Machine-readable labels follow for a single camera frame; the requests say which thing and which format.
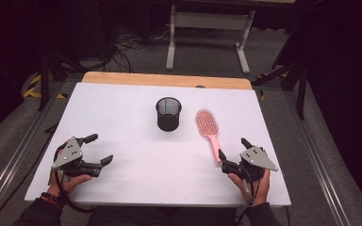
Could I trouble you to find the aluminium floor rail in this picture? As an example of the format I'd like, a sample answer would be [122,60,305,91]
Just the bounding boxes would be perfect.
[0,79,68,226]
[283,89,354,226]

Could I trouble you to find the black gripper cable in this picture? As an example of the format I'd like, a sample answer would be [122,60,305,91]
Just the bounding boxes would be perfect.
[53,146,97,215]
[234,174,264,226]

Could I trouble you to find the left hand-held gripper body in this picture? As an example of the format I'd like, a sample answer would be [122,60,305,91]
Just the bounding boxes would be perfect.
[50,136,104,178]

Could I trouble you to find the black floor cables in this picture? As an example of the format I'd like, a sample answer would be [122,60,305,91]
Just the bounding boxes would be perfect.
[104,25,174,73]

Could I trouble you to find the wooden table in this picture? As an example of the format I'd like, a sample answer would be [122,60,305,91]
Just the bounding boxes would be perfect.
[81,71,254,91]

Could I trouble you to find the white table cover sheet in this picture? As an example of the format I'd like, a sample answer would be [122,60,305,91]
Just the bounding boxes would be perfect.
[24,82,292,208]

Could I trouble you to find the black mesh pen holder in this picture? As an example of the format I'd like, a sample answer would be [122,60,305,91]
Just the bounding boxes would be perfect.
[155,96,183,133]

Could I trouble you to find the black metal stand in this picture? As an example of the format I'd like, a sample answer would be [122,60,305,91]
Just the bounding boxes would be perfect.
[252,58,309,121]
[37,52,87,113]

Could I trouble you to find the person's left hand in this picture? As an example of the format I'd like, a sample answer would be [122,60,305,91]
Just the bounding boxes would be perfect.
[46,148,93,199]

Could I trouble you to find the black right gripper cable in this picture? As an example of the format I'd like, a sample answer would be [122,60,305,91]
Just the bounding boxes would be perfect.
[234,174,264,226]

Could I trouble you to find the yellow black hazard tape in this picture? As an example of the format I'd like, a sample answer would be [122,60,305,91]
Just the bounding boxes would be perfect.
[23,73,69,100]

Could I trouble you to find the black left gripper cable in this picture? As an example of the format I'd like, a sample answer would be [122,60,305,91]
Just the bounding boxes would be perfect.
[53,146,97,215]

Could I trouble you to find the dark bead bracelet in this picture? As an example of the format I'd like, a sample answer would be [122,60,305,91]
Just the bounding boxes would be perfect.
[40,191,65,210]

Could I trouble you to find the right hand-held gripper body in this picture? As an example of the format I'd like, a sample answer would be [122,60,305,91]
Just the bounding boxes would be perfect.
[221,145,279,183]

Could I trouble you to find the person's right hand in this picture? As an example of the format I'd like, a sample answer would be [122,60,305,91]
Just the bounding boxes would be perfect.
[227,168,272,207]

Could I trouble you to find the pink hairbrush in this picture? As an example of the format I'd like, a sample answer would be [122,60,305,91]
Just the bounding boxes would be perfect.
[195,108,223,165]

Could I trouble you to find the grey metal desk frame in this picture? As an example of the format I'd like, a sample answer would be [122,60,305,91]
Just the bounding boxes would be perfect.
[165,4,256,75]

